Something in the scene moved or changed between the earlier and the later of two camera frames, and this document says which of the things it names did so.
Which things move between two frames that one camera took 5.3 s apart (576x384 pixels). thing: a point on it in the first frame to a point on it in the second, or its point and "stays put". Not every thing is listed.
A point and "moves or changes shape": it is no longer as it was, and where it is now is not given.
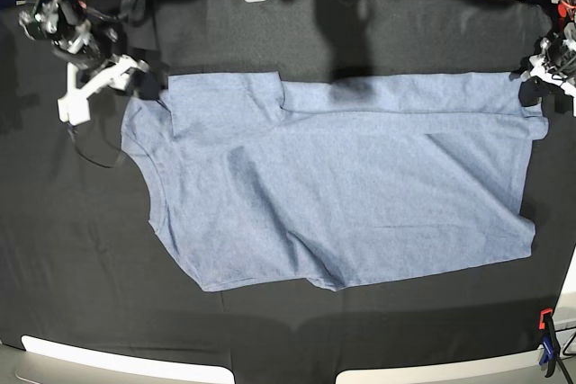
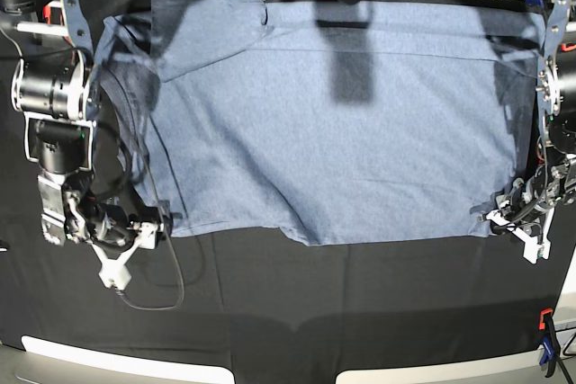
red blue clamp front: x=550 y=344 stays put
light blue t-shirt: x=250 y=180 moves or changes shape
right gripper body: x=559 y=51 to x=547 y=187
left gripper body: x=87 y=46 to x=86 y=220
